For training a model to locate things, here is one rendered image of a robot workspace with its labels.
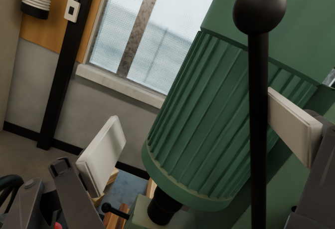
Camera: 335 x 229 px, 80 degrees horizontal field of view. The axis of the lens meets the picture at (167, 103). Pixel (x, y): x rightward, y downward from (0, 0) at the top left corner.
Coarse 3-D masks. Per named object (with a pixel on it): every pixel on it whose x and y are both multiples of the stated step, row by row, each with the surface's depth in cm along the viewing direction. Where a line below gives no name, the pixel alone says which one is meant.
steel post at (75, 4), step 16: (80, 0) 134; (64, 16) 135; (80, 16) 138; (80, 32) 143; (64, 48) 146; (64, 64) 150; (64, 80) 155; (64, 96) 165; (48, 112) 164; (48, 128) 170; (48, 144) 176
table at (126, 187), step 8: (120, 176) 68; (128, 176) 69; (136, 176) 71; (112, 184) 64; (120, 184) 65; (128, 184) 66; (136, 184) 68; (144, 184) 69; (104, 192) 60; (112, 192) 61; (120, 192) 62; (128, 192) 63; (136, 192) 65; (144, 192) 66; (104, 200) 57; (112, 200) 59; (120, 200) 60; (128, 200) 61; (96, 208) 54; (128, 208) 59
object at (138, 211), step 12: (144, 204) 41; (132, 216) 38; (144, 216) 39; (180, 216) 42; (192, 216) 44; (132, 228) 37; (144, 228) 37; (156, 228) 38; (168, 228) 39; (180, 228) 40; (192, 228) 41
